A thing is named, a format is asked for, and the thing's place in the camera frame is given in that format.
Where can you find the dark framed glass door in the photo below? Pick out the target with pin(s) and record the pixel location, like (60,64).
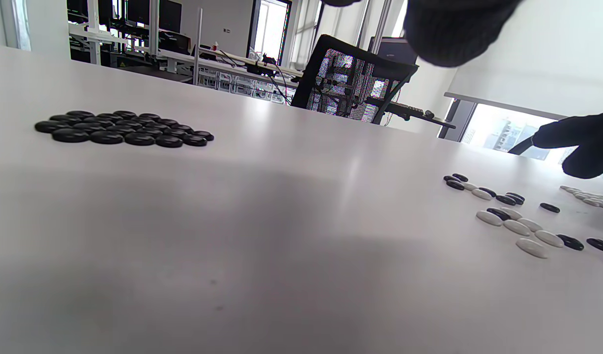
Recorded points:
(268,29)

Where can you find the pile of mixed Go stones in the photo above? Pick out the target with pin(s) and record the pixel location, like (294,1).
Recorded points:
(532,247)

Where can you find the person's right hand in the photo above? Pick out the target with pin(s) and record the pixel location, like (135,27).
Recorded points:
(594,142)

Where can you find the group of white Go stones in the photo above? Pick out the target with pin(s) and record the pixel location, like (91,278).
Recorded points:
(594,200)

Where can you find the black computer monitor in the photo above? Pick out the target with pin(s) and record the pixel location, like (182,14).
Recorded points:
(137,11)
(77,7)
(105,10)
(170,14)

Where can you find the white lab workbench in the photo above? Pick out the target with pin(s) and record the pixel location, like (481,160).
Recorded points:
(218,66)

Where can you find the black mesh office chair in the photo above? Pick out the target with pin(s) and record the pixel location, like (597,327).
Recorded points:
(310,73)

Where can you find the person's left hand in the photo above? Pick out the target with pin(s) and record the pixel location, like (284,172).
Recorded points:
(449,29)

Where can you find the black keyboard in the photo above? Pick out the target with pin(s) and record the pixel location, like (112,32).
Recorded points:
(407,109)

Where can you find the black keyboard tray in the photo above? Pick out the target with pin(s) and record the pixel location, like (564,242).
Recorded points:
(414,115)

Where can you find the aluminium profile rods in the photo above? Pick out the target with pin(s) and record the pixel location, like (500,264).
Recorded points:
(198,44)

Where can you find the group of black Go stones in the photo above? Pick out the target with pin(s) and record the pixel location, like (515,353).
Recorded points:
(105,136)

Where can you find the white roller blind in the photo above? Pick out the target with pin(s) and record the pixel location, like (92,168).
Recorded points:
(542,64)

